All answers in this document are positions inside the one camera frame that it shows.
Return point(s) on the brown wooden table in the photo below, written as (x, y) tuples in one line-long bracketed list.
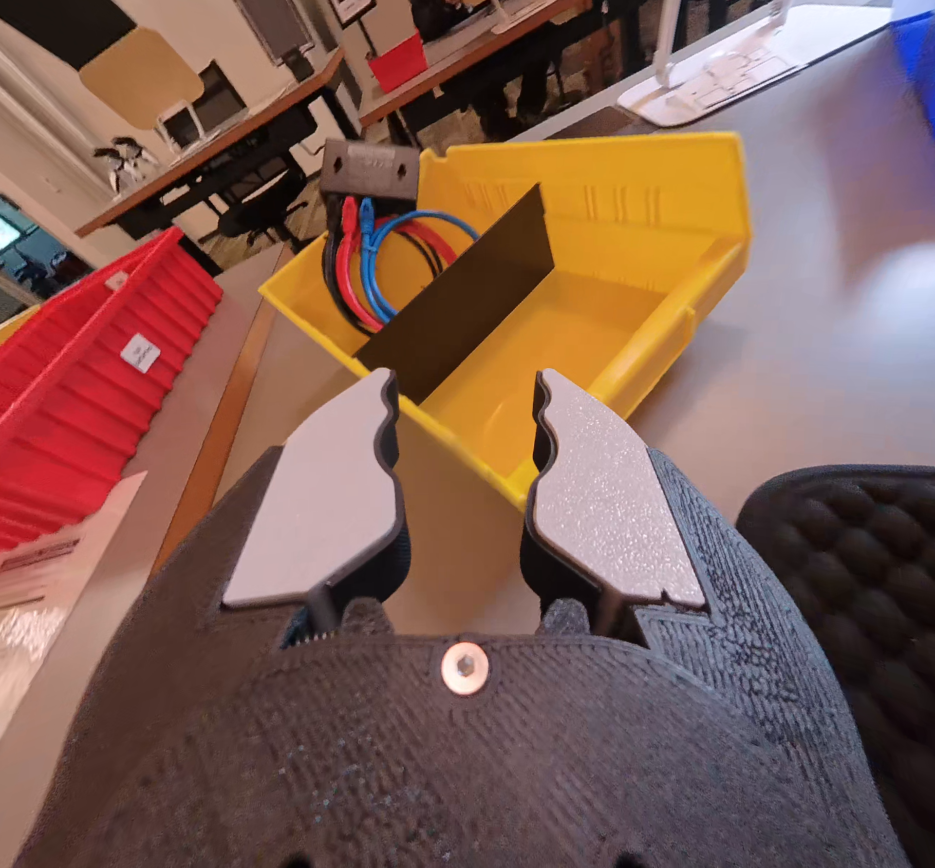
[(467, 61), (219, 141)]

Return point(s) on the grey framed screen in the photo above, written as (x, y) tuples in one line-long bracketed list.
[(269, 9)]

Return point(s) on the yellow storage bin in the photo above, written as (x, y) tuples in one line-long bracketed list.
[(621, 283)]

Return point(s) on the blue storage bin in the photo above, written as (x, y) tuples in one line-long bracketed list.
[(917, 42)]

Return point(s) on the black ethernet switch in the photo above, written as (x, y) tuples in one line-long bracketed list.
[(369, 170)]

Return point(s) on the red storage bin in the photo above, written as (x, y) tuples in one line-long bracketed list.
[(80, 400)]

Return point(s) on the open laptop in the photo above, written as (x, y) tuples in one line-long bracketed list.
[(201, 108)]

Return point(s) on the black office chair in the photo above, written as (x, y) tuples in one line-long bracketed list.
[(263, 210)]

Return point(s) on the black bin divider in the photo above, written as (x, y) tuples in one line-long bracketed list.
[(467, 298)]

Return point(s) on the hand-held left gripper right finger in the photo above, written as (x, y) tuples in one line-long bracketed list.
[(606, 510)]

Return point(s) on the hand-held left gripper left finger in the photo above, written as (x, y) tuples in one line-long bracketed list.
[(321, 510)]

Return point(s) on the black wall panel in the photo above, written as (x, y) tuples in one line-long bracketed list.
[(66, 2)]

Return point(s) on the black dimpled cushion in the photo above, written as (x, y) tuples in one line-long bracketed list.
[(854, 590)]

